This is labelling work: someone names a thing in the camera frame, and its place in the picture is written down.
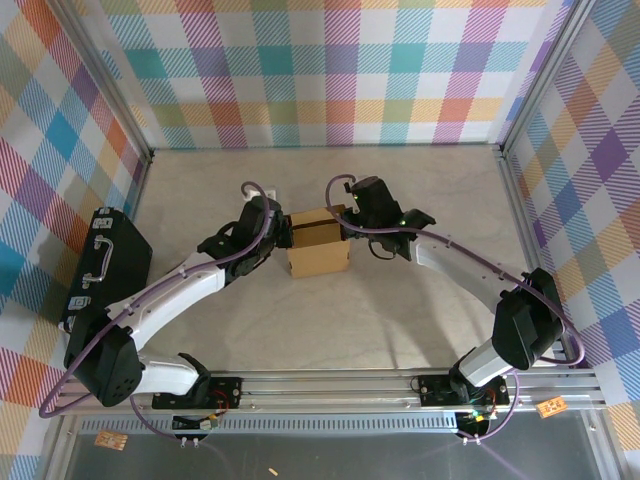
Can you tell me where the brown cardboard box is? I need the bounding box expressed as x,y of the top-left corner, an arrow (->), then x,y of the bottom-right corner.
285,203 -> 352,279

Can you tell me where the orange patterned tag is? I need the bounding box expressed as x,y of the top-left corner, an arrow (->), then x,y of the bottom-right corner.
94,430 -> 127,451
537,397 -> 567,419

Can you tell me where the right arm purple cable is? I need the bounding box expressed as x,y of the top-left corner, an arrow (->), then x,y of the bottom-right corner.
325,173 -> 587,444

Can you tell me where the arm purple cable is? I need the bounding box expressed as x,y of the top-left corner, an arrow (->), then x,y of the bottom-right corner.
38,180 -> 281,442
325,173 -> 587,444

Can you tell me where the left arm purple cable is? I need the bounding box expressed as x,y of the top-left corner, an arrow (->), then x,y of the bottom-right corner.
38,180 -> 281,442

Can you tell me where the black case with metal handle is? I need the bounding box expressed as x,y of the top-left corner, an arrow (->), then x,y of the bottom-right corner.
58,206 -> 155,346

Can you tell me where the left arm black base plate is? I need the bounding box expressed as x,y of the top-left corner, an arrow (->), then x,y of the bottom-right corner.
151,374 -> 245,412

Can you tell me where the long aluminium base rail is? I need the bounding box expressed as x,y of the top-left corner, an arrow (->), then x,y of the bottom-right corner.
53,368 -> 609,417

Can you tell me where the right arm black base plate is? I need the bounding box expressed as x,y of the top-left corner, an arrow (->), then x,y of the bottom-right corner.
417,373 -> 512,407

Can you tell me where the slotted metal cable duct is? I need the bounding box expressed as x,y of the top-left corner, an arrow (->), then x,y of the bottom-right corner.
77,415 -> 464,437

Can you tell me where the aluminium frame post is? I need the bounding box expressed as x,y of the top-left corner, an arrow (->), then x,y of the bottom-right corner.
52,0 -> 155,169
494,0 -> 599,156

